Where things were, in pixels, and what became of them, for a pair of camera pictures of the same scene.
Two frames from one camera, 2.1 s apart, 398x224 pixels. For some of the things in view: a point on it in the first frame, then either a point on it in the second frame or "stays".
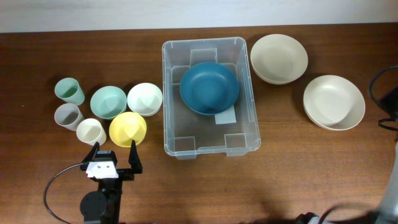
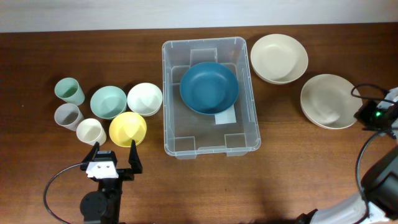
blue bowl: x=210 y=88 stays
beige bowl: x=334 y=102 stays
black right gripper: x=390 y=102 -> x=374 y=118
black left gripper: x=129 y=173 stays
